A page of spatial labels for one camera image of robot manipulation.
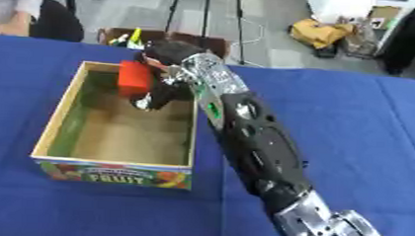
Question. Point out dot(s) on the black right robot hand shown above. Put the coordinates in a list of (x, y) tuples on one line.
[(168, 52)]

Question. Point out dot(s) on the red rectangular block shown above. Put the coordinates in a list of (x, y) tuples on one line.
[(134, 78)]

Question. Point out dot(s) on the silver and black right robot arm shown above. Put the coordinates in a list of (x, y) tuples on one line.
[(256, 138)]

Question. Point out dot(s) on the brown cardboard box with items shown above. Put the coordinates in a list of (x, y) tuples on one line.
[(156, 38)]

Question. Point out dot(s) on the open cardboard box green inside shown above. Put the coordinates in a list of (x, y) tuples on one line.
[(121, 127)]

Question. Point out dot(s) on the black tripod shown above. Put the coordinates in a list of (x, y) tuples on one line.
[(206, 14)]

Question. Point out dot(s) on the person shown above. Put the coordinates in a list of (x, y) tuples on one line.
[(33, 11)]

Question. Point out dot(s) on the yellow bag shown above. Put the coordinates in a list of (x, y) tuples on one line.
[(319, 32)]

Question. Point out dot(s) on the black hanging garment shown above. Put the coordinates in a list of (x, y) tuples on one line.
[(408, 38)]

